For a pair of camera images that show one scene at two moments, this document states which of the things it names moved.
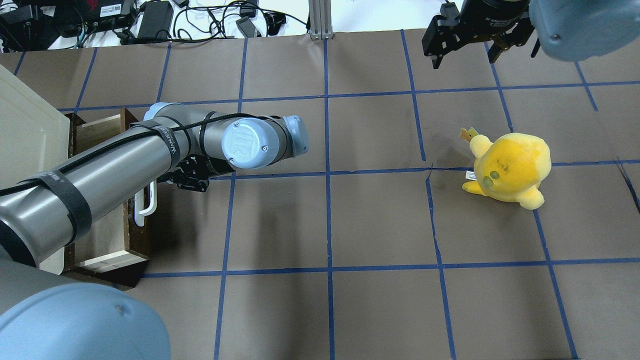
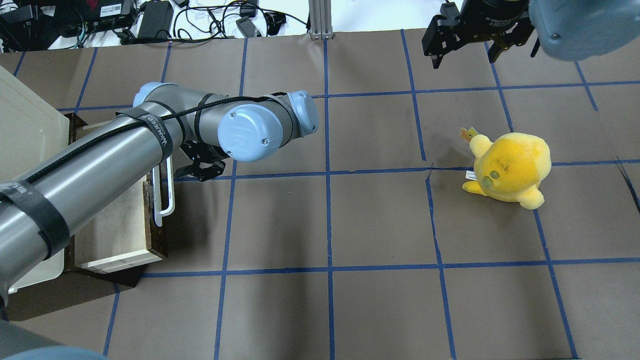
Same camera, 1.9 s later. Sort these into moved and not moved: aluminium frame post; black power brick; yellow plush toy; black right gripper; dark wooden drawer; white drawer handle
Moved: white drawer handle; dark wooden drawer
Not moved: yellow plush toy; black right gripper; black power brick; aluminium frame post
